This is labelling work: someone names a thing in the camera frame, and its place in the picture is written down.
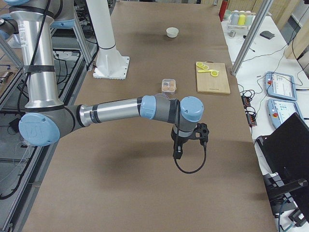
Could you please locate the lemon slice at board end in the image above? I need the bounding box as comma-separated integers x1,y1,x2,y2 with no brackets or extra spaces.
196,62,204,67

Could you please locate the yellow cup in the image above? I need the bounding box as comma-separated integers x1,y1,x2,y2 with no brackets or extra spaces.
238,14,246,26

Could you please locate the orange black adapter box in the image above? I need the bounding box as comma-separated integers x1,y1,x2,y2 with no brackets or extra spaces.
246,113,257,128
241,96,251,109

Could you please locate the aluminium frame post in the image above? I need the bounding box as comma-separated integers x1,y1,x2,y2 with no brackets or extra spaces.
231,0,273,76

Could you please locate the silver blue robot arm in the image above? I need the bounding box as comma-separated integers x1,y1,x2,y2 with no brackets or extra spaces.
8,0,209,160

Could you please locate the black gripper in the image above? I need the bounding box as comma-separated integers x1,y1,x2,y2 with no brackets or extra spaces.
171,129,193,159

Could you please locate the clear plastic egg carton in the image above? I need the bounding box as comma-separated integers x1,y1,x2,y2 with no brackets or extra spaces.
161,78,177,94

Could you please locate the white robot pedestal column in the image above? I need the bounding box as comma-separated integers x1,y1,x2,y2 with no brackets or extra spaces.
86,0,130,80

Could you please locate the upper blue teach pendant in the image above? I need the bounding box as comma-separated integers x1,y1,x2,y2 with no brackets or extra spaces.
265,72,297,101

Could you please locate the dark grey pad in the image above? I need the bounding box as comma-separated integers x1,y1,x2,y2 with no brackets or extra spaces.
260,30,275,40

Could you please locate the white tray with cups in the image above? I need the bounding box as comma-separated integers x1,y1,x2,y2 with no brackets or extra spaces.
227,10,256,29

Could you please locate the small metal cup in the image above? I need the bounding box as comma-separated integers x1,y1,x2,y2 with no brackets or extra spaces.
228,30,236,38

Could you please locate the blue teach pendant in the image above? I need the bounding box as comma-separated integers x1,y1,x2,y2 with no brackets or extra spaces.
265,72,297,101
267,99,304,128

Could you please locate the white ceramic bowl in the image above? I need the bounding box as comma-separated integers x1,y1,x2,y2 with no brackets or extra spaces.
166,27,179,38

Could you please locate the lower blue teach pendant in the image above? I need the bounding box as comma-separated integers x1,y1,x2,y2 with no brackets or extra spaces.
267,99,304,128

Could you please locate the yellow plastic knife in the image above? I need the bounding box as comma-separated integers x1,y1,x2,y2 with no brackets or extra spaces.
197,70,213,73

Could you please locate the black camera cable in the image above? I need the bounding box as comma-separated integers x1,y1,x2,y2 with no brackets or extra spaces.
173,137,207,174

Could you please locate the lemon slice beside knife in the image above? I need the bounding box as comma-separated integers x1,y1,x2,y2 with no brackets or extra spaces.
210,70,219,77

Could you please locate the wooden cutting board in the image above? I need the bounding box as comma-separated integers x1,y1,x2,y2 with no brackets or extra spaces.
196,61,231,94

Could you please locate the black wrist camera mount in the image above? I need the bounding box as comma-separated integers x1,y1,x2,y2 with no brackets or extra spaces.
192,123,209,144

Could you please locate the red bottle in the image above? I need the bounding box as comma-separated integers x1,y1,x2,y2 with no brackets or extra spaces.
219,0,229,22

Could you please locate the black monitor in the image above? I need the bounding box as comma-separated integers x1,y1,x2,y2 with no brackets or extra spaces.
256,113,309,220

